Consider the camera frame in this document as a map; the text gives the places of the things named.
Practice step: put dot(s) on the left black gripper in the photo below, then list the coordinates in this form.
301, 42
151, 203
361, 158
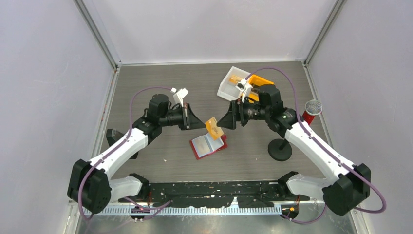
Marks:
189, 121

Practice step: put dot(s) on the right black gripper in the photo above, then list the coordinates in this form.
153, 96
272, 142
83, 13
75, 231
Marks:
236, 112

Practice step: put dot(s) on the orange credit card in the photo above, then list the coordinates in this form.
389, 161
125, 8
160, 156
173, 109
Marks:
215, 131

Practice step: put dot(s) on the red card holder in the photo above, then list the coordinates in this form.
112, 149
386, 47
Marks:
205, 145

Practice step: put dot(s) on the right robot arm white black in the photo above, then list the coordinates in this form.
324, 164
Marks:
334, 167

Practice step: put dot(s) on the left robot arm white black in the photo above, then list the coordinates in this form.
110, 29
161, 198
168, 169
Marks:
119, 155

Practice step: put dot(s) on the orange card in white bin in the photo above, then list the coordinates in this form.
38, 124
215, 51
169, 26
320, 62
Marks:
233, 80

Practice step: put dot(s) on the white plastic bin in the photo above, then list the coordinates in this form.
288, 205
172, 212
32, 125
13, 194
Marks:
230, 92

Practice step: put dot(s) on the orange plastic bin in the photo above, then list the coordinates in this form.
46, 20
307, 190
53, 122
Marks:
256, 81

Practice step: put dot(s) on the red microphone on black stand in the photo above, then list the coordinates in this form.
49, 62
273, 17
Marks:
280, 149

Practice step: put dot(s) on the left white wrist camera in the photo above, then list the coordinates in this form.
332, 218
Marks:
179, 95

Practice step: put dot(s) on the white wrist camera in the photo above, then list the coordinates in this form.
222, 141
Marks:
179, 95
245, 88

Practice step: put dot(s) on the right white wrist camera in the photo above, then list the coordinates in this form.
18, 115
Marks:
245, 88

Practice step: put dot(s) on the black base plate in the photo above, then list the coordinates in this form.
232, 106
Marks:
248, 194

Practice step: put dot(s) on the aluminium front rail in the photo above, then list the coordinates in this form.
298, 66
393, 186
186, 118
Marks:
340, 198

